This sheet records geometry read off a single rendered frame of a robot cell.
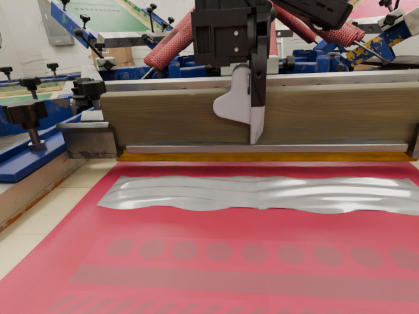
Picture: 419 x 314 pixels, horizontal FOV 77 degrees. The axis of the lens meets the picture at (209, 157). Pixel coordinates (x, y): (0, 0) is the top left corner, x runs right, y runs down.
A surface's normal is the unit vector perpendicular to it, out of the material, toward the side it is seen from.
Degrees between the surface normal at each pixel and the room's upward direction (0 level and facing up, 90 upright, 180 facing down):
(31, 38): 90
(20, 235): 0
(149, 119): 90
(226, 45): 90
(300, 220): 0
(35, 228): 0
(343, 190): 27
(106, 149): 90
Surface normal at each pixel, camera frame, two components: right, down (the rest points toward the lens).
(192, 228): -0.05, -0.91
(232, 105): -0.11, 0.30
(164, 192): -0.07, -0.61
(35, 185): 0.99, 0.00
